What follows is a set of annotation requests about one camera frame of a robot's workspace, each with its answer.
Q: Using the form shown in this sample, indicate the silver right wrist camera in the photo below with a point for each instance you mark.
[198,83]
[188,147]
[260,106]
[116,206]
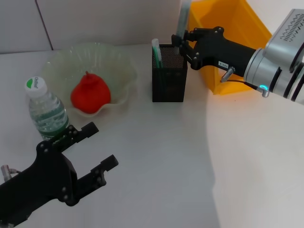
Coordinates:
[289,31]

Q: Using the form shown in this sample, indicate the grey marker pen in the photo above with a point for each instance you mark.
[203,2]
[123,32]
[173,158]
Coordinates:
[183,16]

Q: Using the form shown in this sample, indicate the red pear-shaped toy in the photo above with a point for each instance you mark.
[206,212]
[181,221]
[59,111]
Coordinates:
[91,95]

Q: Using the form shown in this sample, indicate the clear green-label water bottle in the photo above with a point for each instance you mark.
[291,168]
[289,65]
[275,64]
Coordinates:
[46,107]

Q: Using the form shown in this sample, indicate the green utility knife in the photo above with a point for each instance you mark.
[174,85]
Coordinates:
[157,54]

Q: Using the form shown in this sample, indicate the black mesh pen holder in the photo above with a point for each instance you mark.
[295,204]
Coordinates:
[171,80]

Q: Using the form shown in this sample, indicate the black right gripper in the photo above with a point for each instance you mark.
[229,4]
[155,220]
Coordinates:
[218,51]

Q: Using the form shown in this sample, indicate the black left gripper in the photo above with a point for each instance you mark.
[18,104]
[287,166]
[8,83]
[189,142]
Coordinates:
[42,178]

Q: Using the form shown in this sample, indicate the yellow plastic bin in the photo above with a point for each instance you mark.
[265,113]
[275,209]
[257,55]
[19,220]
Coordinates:
[237,21]

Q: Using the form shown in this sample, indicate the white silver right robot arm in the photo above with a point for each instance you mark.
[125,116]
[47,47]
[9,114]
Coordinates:
[273,71]

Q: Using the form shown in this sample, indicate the green glass fruit plate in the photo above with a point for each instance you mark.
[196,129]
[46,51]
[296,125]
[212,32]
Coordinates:
[114,64]

